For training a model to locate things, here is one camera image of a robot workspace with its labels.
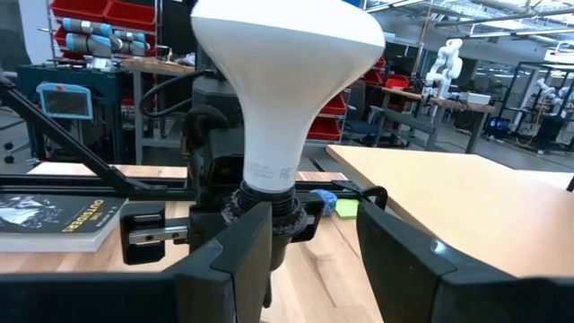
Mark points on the light wooden desk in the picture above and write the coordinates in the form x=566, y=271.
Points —
x=471, y=202

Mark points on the black Outsiders paperback book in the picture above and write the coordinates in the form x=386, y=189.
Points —
x=54, y=220

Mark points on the blue teach pendant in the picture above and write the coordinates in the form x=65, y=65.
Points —
x=65, y=102

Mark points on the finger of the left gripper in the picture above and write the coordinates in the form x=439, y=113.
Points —
x=204, y=229

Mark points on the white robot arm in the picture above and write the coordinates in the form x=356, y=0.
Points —
x=446, y=63

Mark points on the black frame workstation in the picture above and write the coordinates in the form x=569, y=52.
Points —
x=520, y=65

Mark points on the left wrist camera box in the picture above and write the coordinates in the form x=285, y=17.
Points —
x=226, y=170

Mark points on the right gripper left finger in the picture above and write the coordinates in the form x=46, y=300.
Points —
x=233, y=278

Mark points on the grey robot table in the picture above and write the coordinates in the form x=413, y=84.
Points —
x=448, y=104

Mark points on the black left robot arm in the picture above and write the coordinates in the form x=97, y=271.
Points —
x=206, y=94

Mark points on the wooden top workbench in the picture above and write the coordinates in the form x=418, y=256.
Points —
x=157, y=66

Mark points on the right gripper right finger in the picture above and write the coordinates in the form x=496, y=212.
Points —
x=399, y=269

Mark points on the green sticky note pad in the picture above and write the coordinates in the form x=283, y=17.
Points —
x=347, y=208

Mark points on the dark blue cabinet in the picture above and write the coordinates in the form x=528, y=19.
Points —
x=103, y=116

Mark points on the white light bulb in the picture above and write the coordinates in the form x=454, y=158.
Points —
x=287, y=89

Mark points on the red bin rack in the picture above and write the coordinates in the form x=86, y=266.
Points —
x=103, y=11
x=329, y=121

